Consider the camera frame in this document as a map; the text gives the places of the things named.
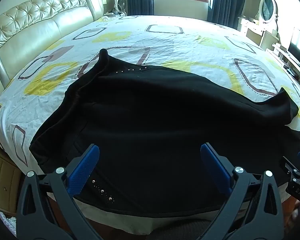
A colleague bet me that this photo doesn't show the cream tufted leather headboard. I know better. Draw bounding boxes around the cream tufted leather headboard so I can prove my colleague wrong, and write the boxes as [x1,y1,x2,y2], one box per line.
[0,0,105,88]

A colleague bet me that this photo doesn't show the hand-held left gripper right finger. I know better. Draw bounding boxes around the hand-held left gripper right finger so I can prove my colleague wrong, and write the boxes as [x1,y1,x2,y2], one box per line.
[196,142,284,240]

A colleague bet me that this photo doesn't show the oval vanity mirror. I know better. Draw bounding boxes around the oval vanity mirror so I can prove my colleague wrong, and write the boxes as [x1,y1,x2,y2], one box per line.
[258,0,278,23]

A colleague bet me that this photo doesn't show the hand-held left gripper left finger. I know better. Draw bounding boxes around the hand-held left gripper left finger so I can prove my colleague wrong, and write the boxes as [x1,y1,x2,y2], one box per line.
[16,144,103,240]

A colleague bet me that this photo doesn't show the bed with patterned sheet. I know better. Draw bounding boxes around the bed with patterned sheet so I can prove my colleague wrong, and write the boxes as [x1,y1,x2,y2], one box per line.
[0,15,300,233]

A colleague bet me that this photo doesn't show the white television stand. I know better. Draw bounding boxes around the white television stand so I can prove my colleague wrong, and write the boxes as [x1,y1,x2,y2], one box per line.
[272,42,300,87]

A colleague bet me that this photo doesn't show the white dressing table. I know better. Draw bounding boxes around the white dressing table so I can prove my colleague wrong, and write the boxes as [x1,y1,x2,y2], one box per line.
[237,16,283,51]

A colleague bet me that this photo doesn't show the wooden nightstand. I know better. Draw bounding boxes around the wooden nightstand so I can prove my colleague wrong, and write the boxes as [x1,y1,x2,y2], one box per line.
[0,139,23,217]

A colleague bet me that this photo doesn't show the black pants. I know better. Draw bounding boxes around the black pants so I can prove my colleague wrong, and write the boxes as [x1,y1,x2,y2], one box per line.
[29,48,300,218]

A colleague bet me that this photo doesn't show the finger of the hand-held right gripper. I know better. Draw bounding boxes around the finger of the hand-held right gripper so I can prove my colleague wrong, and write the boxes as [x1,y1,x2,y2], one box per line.
[279,151,300,182]

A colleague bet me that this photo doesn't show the white table fan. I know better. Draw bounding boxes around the white table fan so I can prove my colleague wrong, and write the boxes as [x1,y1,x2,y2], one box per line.
[115,0,128,13]

